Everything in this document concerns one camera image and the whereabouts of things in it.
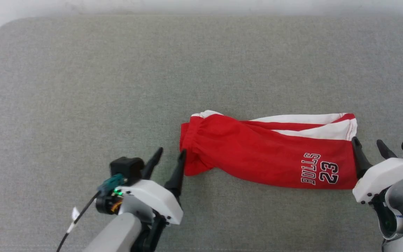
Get grey fabric sofa seat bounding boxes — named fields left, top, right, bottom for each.
left=0, top=14, right=403, bottom=252

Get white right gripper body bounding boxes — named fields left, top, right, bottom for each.
left=352, top=157, right=403, bottom=204

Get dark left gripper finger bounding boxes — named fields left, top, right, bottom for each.
left=164, top=149, right=187, bottom=203
left=141, top=147, right=164, bottom=180

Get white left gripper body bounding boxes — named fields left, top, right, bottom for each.
left=116, top=179, right=184, bottom=225

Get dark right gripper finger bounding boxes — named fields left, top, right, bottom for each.
left=351, top=136, right=373, bottom=180
left=377, top=140, right=397, bottom=161

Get white cable label tag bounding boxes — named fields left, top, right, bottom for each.
left=67, top=206, right=80, bottom=234

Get black cable with teal plug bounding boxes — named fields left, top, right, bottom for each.
left=56, top=174, right=125, bottom=252

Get red white Bulls shorts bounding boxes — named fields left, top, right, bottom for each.
left=179, top=110, right=359, bottom=190

